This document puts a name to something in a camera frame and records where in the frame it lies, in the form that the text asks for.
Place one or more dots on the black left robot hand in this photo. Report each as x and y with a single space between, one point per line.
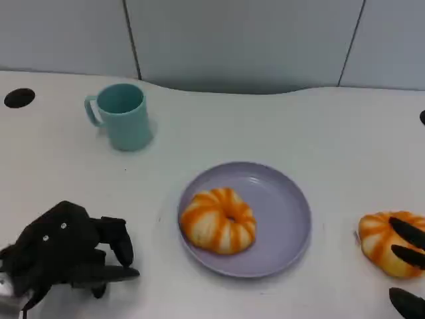
119 242

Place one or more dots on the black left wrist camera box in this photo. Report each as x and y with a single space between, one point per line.
56 232

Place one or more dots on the pale green mug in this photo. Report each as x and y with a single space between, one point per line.
127 123

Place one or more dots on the orange white toy bread roll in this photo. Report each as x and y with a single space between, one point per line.
373 236
212 216

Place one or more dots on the lilac plate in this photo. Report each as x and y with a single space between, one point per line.
282 216

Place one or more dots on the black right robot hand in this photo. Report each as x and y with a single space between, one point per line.
408 232

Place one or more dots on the black table grommet hole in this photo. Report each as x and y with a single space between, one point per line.
422 118
19 98

